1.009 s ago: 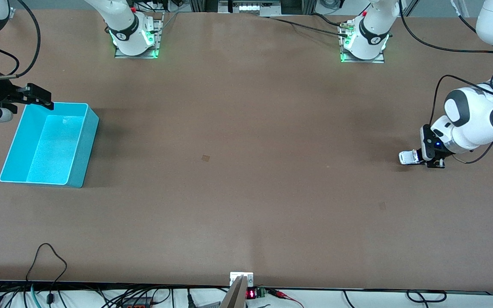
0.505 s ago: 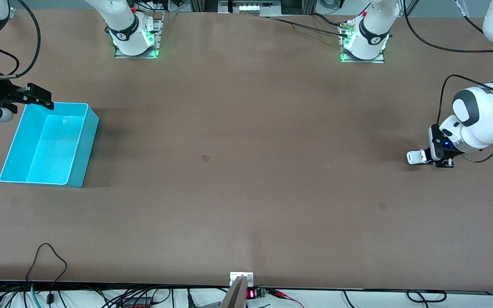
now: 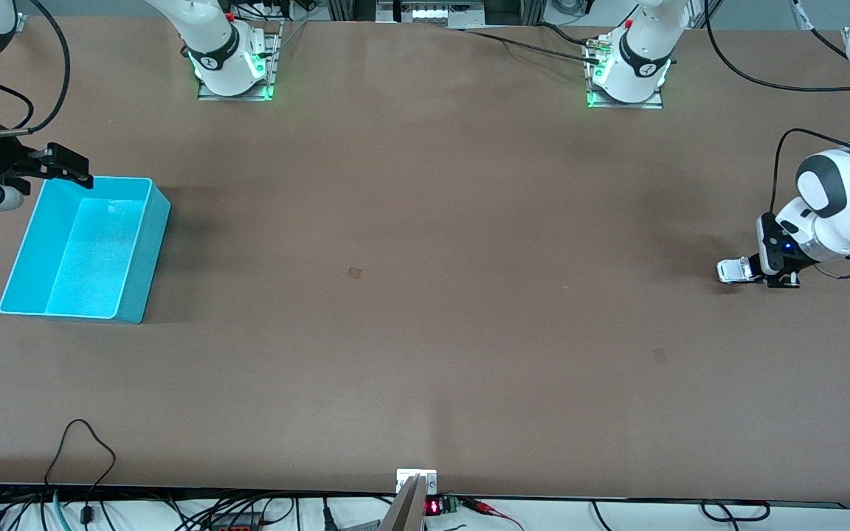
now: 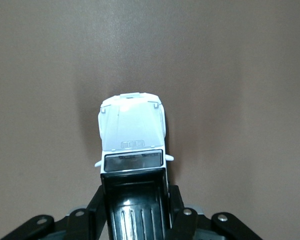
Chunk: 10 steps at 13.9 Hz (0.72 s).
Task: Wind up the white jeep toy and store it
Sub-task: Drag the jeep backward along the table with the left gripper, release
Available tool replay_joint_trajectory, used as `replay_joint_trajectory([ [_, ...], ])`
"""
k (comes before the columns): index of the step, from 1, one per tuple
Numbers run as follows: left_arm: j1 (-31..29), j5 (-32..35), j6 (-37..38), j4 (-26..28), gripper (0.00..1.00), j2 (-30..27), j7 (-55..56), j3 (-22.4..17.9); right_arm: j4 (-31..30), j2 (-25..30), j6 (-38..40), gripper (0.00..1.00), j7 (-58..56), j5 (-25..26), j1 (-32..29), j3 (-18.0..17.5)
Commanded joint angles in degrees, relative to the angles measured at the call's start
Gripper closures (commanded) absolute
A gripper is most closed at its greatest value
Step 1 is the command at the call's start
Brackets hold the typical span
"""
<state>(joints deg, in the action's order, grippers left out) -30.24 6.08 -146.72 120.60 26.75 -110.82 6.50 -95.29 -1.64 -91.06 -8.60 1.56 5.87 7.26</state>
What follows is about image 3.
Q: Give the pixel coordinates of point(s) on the orange connector block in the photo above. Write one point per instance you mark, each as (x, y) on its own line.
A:
(237, 523)

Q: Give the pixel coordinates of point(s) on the red digit display module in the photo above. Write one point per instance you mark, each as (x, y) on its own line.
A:
(434, 507)

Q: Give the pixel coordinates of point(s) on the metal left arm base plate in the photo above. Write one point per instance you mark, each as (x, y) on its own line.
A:
(620, 105)

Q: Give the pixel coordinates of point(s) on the white toy jeep black roof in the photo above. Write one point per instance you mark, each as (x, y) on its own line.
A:
(731, 271)

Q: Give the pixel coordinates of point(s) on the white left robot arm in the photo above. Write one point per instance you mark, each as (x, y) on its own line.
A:
(646, 44)

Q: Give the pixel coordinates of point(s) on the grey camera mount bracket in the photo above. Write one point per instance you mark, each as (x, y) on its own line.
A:
(410, 509)

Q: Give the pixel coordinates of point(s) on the small metal corner bracket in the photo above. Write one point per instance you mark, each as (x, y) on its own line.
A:
(21, 22)

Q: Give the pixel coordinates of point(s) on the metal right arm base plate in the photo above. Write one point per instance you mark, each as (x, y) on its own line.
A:
(274, 59)

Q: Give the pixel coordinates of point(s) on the turquoise plastic bin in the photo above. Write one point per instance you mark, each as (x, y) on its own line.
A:
(100, 251)

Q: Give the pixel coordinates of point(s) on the lit equipment rack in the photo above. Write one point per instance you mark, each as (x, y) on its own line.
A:
(432, 13)

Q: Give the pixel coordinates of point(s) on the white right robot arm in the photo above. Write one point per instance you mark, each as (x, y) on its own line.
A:
(211, 37)

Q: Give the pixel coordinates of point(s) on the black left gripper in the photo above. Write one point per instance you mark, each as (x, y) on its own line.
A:
(795, 262)

